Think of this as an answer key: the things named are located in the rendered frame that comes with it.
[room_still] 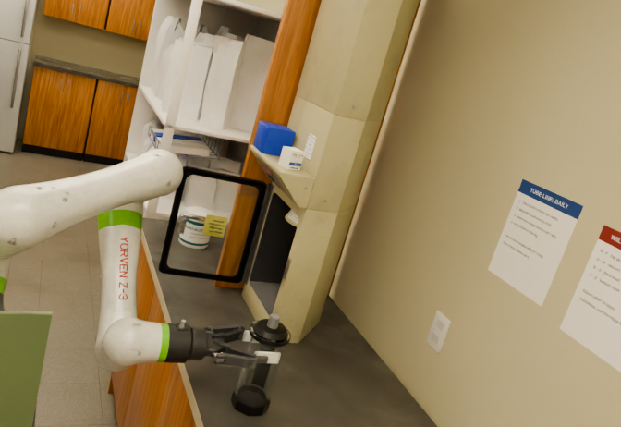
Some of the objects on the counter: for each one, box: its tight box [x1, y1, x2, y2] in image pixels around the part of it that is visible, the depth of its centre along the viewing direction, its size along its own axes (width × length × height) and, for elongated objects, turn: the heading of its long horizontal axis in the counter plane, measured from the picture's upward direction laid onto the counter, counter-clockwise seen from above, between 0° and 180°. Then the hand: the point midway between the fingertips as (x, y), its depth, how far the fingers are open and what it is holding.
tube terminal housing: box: [241, 95, 382, 344], centre depth 195 cm, size 25×32×77 cm
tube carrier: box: [236, 320, 291, 407], centre depth 149 cm, size 11×11×21 cm
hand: (264, 347), depth 148 cm, fingers closed on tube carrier, 9 cm apart
